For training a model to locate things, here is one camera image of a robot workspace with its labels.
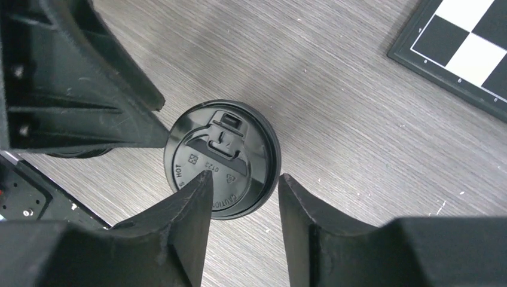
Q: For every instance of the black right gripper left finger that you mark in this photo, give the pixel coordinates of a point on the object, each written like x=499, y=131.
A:
x=164, y=245

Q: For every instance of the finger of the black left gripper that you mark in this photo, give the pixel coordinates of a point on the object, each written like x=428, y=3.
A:
x=68, y=86

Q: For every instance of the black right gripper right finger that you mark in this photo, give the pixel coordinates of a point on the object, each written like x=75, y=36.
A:
x=327, y=247

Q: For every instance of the black coffee cup lid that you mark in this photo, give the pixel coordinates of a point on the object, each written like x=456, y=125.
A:
x=236, y=144

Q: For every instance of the black white chessboard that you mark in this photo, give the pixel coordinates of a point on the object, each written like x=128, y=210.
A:
x=461, y=47

